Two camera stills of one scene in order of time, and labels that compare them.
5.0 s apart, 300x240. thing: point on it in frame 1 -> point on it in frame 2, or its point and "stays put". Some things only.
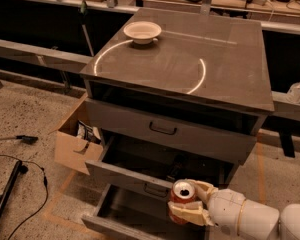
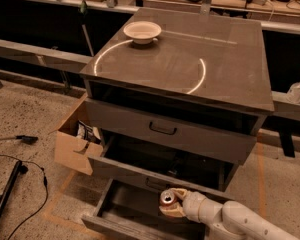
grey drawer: [153, 170] stays put
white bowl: [142, 32] stays put
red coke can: [182, 190] -> [167, 197]
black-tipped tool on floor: [27, 139] stays put
